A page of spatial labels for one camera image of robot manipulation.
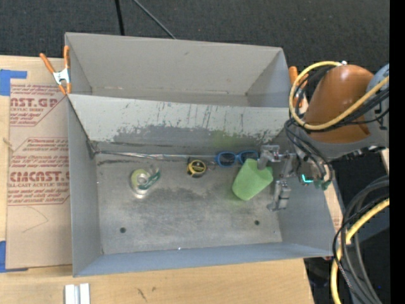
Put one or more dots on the blue sunglasses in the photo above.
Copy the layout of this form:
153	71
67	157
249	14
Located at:
221	159

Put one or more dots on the grey metal bin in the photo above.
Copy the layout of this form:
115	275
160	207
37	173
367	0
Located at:
190	214

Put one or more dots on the brown cardboard board red print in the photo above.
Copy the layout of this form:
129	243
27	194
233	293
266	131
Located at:
38	207

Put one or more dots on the light green sponge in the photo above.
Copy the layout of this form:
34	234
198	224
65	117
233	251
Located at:
251	180

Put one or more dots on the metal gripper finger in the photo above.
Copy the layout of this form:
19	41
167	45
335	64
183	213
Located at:
269	155
281	196

